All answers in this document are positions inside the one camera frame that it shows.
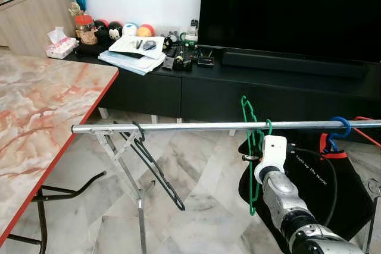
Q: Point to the white round plush toy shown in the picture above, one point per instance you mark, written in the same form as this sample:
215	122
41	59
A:
130	28

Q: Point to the small black router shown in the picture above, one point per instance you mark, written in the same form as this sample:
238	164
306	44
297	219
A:
206	60

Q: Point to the pink white tissue box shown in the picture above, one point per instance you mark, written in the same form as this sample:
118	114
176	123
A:
61	46

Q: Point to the orange round plush toy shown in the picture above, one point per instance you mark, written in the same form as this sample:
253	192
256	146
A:
146	30

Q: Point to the marble-top red-edged folding table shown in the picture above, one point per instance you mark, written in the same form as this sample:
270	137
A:
41	117

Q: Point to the black soundbar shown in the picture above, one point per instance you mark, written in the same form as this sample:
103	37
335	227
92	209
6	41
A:
292	65

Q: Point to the light wooden cabinet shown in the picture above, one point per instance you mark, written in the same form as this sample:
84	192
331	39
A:
30	22

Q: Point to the black T-shirt white text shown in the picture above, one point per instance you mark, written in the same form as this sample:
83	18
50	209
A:
351	188

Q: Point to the red plastic clothes hanger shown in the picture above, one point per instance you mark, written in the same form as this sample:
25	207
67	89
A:
372	139

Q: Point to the black TV console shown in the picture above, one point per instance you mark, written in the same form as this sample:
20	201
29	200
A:
155	93

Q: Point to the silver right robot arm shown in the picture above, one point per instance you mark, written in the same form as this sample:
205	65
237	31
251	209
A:
286	206

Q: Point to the silver metal clothes rack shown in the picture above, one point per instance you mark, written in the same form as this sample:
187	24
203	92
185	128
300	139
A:
190	126

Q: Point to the black round plush toy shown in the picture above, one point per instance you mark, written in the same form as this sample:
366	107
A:
101	28
115	30

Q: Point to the green plastic clothes hanger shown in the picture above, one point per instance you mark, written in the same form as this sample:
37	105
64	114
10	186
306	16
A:
252	165

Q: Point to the red-lidded clear jar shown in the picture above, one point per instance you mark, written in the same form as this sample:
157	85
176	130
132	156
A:
85	28

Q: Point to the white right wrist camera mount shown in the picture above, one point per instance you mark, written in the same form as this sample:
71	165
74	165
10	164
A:
274	153

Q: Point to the small clear bottle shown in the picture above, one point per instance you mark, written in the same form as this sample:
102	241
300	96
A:
191	31

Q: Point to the blue hook clothes hanger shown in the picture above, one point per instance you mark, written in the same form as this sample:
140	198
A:
346	126

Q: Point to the black flat television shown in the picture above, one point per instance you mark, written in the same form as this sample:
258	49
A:
286	10

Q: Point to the stack of white papers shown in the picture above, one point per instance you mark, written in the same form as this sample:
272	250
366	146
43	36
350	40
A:
134	55

